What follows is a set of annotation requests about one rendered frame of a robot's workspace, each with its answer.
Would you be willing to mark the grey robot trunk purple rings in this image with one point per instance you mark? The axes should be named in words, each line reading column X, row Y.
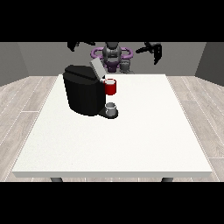
column 110, row 52

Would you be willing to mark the small grey cup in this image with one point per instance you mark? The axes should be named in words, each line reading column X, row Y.
column 110, row 109

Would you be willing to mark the dark table leg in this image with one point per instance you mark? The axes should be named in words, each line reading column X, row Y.
column 56, row 179
column 167, row 179

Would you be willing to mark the red pod holder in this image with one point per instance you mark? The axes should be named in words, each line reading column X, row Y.
column 110, row 87

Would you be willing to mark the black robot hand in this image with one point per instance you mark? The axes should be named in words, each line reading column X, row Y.
column 157, row 51
column 72, row 45

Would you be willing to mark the small grey coffee pod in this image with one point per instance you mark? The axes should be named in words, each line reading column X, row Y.
column 124, row 66

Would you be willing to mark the black coffee machine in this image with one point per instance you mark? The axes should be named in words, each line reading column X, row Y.
column 83, row 93

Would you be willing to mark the pale grey machine lid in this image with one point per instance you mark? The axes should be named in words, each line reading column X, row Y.
column 98, row 67

